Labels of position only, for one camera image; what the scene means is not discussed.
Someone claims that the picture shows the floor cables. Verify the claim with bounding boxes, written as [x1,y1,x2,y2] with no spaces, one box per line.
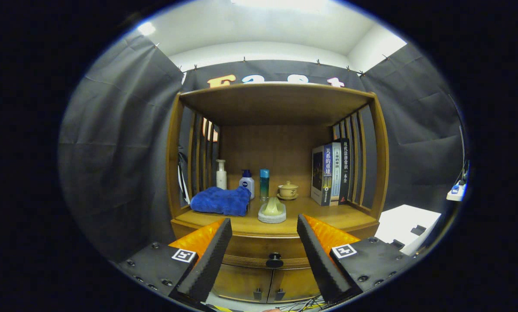
[281,295,324,312]

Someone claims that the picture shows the white cabinet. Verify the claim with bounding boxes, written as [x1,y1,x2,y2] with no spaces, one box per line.
[374,205,442,256]

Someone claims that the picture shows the black backdrop cloth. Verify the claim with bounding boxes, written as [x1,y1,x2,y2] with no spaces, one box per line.
[59,35,465,263]

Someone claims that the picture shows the large ceiling light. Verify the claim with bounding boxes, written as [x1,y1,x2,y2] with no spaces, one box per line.
[231,0,329,11]

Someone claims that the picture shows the wooden drawer with black knob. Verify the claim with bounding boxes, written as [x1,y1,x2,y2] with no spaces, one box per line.
[171,220,380,270]

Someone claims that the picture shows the wooden countertop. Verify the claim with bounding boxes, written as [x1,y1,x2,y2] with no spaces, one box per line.
[171,197,379,238]

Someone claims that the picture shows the blue towel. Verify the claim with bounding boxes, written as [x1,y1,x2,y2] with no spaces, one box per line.
[190,186,252,217]

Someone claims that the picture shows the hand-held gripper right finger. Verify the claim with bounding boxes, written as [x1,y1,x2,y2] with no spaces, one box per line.
[296,214,416,305]

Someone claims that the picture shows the white side shelf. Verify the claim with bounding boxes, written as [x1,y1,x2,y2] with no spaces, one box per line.
[447,175,469,202]

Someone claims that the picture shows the pale green scrub brush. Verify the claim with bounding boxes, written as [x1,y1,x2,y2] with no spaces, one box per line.
[258,197,287,224]

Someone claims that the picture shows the beige lidded teacup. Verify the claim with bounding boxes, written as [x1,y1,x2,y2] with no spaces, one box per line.
[277,181,299,201]

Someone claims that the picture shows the book with black spine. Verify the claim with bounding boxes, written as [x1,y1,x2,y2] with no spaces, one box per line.
[339,138,350,205]

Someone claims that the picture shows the white pump bottle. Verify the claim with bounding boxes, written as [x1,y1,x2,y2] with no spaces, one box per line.
[216,159,227,190]

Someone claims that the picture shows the white bottle with blue cap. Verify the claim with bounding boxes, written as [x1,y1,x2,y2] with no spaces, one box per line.
[239,169,256,200]

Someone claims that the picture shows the book with pale spine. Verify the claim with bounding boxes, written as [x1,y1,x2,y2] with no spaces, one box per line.
[330,142,342,205]

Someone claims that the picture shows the wooden cabinet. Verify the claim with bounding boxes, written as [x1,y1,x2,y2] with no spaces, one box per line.
[166,82,390,304]

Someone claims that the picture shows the white hanging cable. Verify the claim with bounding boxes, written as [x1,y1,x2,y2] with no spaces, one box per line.
[178,152,191,205]

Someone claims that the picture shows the teal bottle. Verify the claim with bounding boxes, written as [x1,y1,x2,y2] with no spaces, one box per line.
[259,169,270,200]

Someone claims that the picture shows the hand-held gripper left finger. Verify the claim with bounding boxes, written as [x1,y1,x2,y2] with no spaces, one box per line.
[116,217,234,305]

